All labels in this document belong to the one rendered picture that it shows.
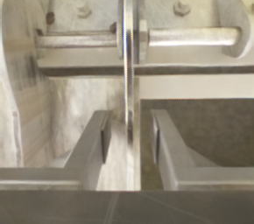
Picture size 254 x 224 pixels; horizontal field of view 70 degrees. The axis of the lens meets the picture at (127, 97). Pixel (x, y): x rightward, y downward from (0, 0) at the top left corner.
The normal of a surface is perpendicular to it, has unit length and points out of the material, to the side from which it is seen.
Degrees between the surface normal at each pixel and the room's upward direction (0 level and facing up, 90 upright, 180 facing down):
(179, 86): 0
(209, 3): 29
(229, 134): 39
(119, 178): 9
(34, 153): 90
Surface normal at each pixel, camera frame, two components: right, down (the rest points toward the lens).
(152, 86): -0.02, 0.27
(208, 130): -0.03, -0.35
